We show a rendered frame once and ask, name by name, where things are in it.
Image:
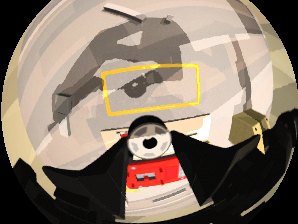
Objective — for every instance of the yellow rectangular outline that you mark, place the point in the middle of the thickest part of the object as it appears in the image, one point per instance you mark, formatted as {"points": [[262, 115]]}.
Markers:
{"points": [[157, 108]]}

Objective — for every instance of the black and white wheel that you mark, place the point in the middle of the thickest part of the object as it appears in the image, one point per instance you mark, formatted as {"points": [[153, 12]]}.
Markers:
{"points": [[148, 126]]}

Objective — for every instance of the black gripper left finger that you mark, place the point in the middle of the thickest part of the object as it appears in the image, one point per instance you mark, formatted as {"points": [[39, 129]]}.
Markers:
{"points": [[103, 181]]}

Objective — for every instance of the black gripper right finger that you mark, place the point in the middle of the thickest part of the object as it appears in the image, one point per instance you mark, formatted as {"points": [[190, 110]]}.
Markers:
{"points": [[207, 165]]}

